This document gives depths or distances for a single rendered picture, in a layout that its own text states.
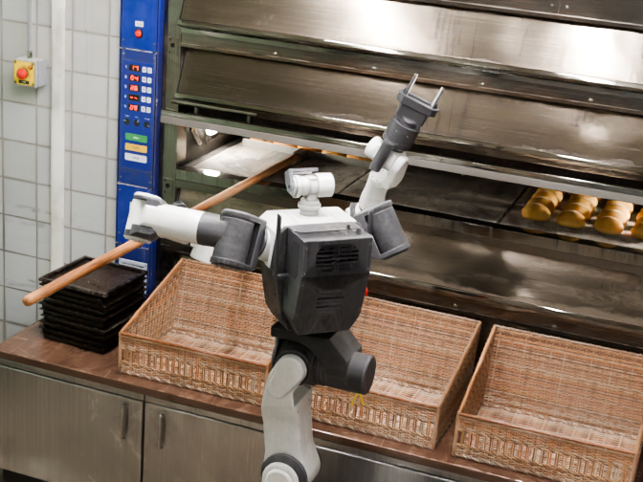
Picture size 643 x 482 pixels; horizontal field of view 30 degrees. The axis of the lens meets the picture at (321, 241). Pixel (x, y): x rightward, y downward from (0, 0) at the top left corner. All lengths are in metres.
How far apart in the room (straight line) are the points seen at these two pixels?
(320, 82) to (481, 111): 0.57
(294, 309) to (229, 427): 0.94
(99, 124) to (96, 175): 0.20
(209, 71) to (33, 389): 1.28
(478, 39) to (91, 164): 1.56
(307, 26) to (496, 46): 0.65
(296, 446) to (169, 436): 0.77
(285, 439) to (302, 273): 0.59
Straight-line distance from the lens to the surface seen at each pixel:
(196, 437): 4.10
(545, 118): 3.95
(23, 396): 4.40
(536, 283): 4.08
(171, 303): 4.46
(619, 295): 4.06
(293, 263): 3.15
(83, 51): 4.52
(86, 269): 3.39
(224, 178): 4.35
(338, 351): 3.30
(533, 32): 3.92
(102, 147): 4.56
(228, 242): 3.16
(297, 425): 3.45
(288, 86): 4.18
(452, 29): 3.97
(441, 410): 3.83
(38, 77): 4.59
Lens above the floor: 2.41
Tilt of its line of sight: 19 degrees down
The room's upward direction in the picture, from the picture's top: 5 degrees clockwise
